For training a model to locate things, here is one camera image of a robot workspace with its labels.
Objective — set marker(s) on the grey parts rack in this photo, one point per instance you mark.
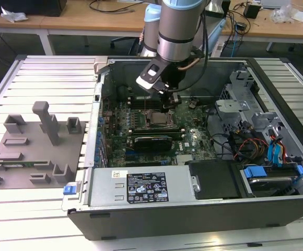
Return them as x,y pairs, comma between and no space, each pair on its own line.
41,157

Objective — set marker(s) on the silver laptop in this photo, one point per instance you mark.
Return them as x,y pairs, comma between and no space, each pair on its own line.
274,3

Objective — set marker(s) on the small black adapter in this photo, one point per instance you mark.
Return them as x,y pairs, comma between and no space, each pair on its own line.
241,27

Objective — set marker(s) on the black power supply label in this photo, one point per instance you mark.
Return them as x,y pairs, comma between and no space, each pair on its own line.
147,187

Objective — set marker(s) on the blue disk carrier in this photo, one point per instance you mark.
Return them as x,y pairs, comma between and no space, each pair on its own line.
254,172

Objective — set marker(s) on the round coin battery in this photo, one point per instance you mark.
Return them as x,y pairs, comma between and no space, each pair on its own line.
192,105

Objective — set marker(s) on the black round speaker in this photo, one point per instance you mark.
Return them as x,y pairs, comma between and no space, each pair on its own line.
122,92

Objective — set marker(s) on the crumpled white paper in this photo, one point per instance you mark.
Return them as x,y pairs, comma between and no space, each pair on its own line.
13,14

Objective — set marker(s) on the black graphics card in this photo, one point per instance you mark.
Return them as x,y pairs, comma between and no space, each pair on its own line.
152,143

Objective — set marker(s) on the silver chipset heat sink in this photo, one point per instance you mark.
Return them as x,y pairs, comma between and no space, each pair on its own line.
185,159

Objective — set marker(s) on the blue expansion slot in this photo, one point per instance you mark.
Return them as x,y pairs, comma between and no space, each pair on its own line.
130,153

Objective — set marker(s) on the blue case latch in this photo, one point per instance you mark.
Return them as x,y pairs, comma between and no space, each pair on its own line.
70,188

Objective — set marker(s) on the black RAM slot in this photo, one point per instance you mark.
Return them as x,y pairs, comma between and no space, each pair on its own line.
156,132
138,100
156,129
138,107
138,103
177,135
138,97

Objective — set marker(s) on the CPU socket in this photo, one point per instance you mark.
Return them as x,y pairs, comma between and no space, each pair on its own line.
148,117

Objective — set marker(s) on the black plastic shroud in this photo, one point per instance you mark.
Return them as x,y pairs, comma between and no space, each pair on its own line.
214,180

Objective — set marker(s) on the wooden desk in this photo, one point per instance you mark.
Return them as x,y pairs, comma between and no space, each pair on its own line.
62,22
271,28

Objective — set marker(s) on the hard disk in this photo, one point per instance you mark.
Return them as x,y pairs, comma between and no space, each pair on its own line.
269,183

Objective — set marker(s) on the silver square CPU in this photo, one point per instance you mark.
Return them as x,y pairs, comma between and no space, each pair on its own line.
159,119

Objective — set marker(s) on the white barcode sticker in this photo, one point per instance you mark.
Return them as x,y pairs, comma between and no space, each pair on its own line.
118,173

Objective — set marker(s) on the white motherboard sticker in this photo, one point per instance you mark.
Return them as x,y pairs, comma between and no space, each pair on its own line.
187,144

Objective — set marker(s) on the small black cube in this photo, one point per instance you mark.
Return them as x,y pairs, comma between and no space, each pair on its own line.
252,11

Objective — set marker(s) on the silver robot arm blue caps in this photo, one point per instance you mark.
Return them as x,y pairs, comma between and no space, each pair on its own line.
177,34

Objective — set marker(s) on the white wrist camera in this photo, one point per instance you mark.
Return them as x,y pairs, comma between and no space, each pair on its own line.
145,83

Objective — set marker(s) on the green motherboard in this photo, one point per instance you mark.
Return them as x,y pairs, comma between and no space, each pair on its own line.
198,151

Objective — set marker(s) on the clear plastic bag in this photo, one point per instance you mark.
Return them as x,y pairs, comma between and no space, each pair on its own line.
284,14

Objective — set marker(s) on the large black box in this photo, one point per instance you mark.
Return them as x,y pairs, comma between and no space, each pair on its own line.
36,6

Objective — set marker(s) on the black PC case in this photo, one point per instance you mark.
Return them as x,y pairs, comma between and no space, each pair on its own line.
167,222

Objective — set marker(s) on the green RAM stick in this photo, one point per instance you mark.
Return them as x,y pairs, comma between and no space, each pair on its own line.
15,164

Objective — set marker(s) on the silver power supply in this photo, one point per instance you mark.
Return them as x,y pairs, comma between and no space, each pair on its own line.
107,188

